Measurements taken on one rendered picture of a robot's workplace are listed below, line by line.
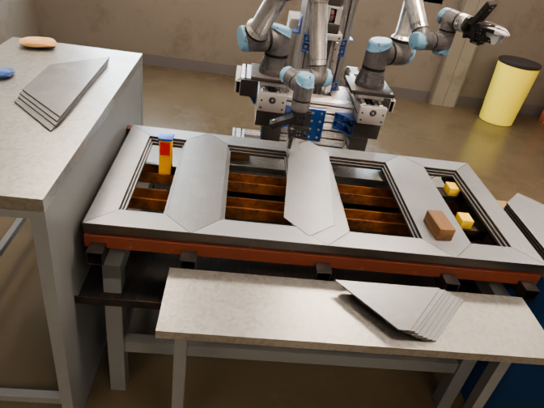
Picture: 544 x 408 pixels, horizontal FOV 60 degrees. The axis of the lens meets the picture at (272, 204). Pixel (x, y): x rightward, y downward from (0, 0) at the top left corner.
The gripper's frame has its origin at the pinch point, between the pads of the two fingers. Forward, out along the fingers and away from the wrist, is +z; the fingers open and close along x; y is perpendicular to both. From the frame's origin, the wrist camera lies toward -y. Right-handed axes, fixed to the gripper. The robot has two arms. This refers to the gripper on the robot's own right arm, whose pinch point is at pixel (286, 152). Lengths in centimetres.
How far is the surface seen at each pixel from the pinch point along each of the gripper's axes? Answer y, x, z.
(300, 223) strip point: 2, -51, 1
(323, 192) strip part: 13.0, -28.5, 0.8
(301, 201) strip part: 3.7, -37.1, 0.8
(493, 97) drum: 255, 304, 57
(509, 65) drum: 256, 300, 20
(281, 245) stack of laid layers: -5, -62, 3
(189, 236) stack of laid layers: -35, -62, 3
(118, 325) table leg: -58, -61, 47
